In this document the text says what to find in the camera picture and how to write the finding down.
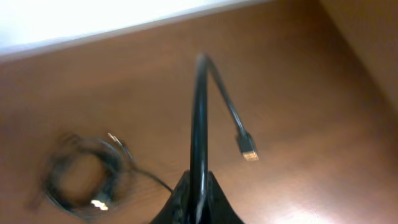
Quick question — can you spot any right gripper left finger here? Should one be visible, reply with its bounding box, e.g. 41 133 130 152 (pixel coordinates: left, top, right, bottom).
150 170 190 224

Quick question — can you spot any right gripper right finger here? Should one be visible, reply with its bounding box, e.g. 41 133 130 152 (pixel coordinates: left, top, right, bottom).
208 172 244 224

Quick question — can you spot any thick black usb cable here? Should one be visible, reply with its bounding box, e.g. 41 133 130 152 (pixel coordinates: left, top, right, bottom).
188 52 259 224

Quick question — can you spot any thin black usb cable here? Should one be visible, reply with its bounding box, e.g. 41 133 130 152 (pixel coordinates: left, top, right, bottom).
107 133 174 194

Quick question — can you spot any coiled black cable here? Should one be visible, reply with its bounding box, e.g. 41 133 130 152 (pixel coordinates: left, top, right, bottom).
42 133 125 218

